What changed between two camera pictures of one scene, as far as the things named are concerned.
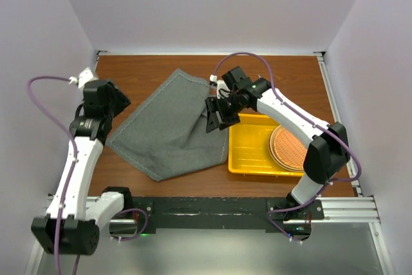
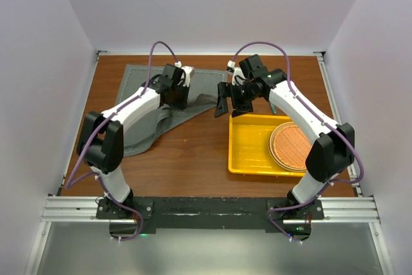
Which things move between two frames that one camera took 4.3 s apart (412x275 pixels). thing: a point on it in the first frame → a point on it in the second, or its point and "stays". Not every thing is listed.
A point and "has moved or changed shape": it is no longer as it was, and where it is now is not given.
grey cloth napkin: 165,136 has moved or changed shape
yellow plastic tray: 248,147 stays
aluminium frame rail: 362,210 stays
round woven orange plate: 287,149 stays
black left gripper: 121,99 → 183,104
